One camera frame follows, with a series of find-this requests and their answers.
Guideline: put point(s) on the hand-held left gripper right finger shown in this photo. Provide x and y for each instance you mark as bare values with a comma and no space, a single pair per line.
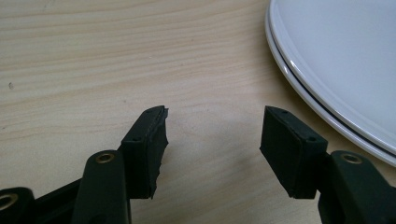
289,152

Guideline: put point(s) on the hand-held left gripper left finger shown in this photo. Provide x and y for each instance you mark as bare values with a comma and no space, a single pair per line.
144,155

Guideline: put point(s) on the white plate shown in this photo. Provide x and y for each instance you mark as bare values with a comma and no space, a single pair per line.
367,146
348,49

